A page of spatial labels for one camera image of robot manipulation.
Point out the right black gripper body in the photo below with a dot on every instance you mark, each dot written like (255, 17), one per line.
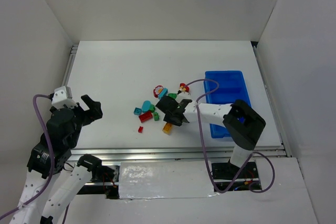
(177, 111)

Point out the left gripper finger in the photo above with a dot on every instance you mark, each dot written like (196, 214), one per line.
(94, 106)
(88, 119)

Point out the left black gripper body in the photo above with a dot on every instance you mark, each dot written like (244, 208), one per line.
(82, 112)

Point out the orange lego brick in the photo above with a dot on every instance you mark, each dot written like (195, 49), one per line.
(167, 128)

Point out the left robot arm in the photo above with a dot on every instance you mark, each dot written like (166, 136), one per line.
(45, 197)

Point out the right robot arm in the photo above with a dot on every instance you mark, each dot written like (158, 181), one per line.
(243, 123)

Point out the green square lego brick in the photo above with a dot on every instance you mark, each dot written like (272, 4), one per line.
(172, 95)

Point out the green lego with red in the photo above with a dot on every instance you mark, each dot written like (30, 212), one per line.
(156, 116)

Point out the light blue long lego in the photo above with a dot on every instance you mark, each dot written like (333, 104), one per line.
(162, 93)

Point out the small green lego brick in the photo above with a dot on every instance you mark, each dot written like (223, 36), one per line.
(152, 108)

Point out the red flower lego piece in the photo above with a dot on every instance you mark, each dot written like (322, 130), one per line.
(157, 90)

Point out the light blue oval lego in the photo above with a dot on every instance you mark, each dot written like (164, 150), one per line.
(146, 106)

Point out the large red lego brick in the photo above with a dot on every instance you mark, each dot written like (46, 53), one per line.
(145, 116)

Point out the teal square lego brick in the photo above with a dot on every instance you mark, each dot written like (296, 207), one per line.
(137, 111)

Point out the blue compartment tray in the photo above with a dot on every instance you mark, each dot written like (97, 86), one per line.
(232, 87)

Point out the white foil cover plate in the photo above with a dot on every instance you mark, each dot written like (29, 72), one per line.
(164, 180)

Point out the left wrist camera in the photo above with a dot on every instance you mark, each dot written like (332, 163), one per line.
(63, 98)

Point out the aluminium frame rail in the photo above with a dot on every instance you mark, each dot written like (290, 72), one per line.
(166, 154)

